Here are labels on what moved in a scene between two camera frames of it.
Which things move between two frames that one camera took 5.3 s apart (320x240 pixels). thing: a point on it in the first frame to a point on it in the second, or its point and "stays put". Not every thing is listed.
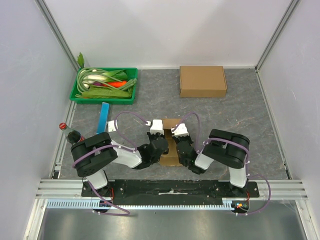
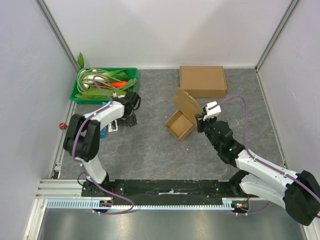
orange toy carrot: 117,84 stays put
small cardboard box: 171,158 to 183,120
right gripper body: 179,138 to 202,124
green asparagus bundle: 129,83 stays put
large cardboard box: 202,81 stays put
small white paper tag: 111,127 stays put
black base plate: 171,190 stays put
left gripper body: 154,137 to 129,121
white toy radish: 86,82 stays put
